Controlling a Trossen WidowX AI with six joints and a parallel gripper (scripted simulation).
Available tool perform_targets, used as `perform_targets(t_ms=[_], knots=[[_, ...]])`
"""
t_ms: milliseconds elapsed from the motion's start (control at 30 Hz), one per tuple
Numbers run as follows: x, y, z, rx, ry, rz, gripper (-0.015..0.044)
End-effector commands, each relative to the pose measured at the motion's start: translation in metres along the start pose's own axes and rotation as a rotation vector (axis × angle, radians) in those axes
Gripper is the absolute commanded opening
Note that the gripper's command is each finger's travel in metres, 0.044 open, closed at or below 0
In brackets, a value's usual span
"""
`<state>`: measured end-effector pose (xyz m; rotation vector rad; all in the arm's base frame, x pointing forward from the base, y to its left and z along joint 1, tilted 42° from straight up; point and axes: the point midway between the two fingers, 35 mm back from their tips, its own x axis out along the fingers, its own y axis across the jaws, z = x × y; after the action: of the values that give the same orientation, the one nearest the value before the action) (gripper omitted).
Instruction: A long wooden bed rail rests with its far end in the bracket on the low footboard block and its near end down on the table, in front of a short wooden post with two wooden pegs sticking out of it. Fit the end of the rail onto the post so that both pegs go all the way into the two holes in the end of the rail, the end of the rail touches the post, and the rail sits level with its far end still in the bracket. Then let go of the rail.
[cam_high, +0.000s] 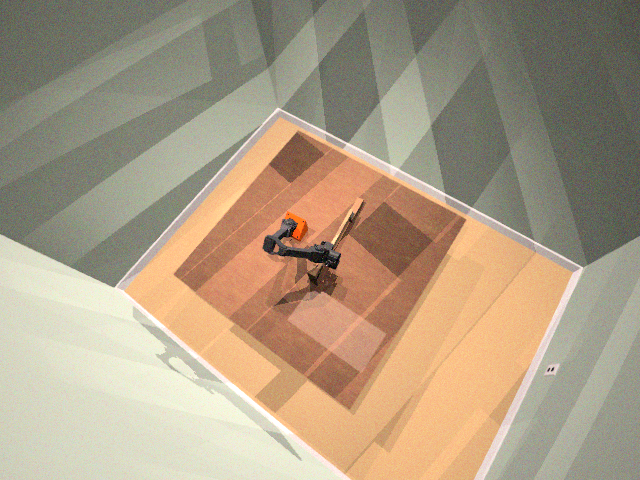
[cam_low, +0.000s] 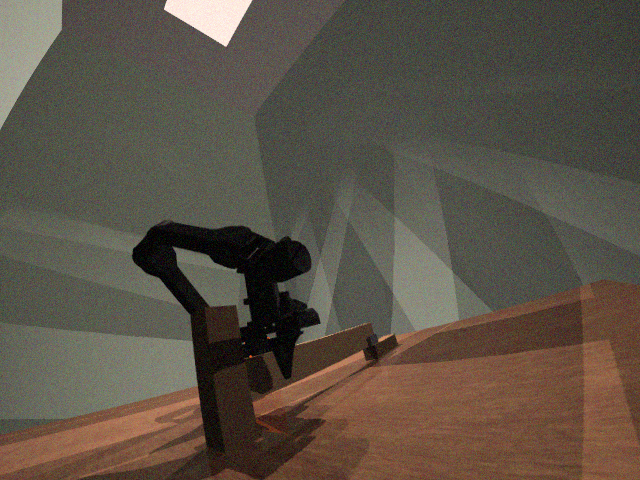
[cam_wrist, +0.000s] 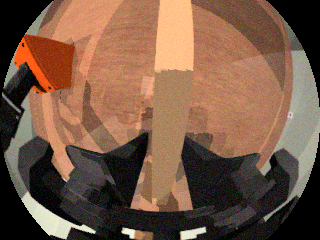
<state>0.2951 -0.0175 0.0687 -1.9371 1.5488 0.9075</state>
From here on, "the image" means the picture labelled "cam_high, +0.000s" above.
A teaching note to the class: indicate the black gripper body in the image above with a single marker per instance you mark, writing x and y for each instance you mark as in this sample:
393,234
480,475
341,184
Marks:
332,265

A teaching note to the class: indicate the long brown wooden rail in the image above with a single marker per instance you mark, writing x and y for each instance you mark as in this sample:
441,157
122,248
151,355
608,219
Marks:
338,234

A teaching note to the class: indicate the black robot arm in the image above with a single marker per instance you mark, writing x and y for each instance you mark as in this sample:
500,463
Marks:
316,254

